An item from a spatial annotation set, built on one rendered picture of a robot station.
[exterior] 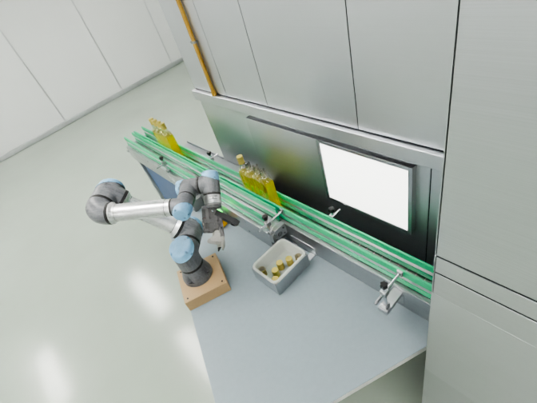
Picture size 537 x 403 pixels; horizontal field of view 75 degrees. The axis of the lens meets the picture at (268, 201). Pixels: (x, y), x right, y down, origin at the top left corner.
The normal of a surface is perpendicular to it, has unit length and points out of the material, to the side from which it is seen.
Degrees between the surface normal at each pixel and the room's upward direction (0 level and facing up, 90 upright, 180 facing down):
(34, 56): 90
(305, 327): 0
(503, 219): 90
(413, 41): 90
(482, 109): 90
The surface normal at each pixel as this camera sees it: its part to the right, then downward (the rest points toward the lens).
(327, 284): -0.26, -0.72
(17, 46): 0.67, 0.35
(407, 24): -0.69, 0.60
